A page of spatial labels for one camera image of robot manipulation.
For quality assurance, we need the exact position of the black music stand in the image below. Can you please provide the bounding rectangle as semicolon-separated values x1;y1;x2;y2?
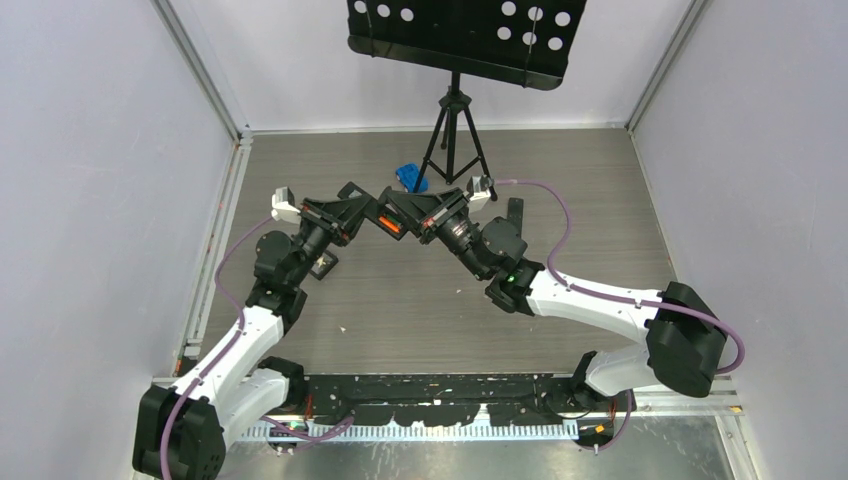
346;1;587;193

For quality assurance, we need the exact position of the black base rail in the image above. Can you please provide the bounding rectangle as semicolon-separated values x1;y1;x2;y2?
272;373;636;427

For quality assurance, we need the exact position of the orange battery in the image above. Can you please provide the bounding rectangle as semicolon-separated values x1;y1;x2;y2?
378;216;401;234

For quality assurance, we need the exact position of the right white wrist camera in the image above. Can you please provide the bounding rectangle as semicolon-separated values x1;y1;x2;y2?
465;175;495;213

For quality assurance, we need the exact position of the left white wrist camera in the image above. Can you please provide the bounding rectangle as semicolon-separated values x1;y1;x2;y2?
271;186;301;224

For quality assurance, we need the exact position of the black remote with buttons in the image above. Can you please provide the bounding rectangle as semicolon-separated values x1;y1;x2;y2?
337;182;407;241

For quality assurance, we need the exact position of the black square frame box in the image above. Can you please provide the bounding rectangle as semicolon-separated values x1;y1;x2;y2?
310;250;339;281

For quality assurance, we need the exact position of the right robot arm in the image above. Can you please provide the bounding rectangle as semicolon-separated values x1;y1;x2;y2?
379;188;733;411

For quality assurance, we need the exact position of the blue toy car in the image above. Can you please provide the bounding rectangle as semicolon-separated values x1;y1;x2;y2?
395;163;429;193

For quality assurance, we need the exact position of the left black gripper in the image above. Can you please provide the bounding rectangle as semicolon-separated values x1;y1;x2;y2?
288;195;372;287

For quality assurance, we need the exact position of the plain black remote control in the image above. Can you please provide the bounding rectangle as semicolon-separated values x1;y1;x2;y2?
506;197;524;238

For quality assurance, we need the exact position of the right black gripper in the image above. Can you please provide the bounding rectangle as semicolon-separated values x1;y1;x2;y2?
386;188;490;281

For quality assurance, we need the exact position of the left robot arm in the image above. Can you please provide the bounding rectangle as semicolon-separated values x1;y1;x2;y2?
132;184;379;479

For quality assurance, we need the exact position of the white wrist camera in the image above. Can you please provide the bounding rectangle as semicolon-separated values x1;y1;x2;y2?
465;175;495;213
271;186;301;224

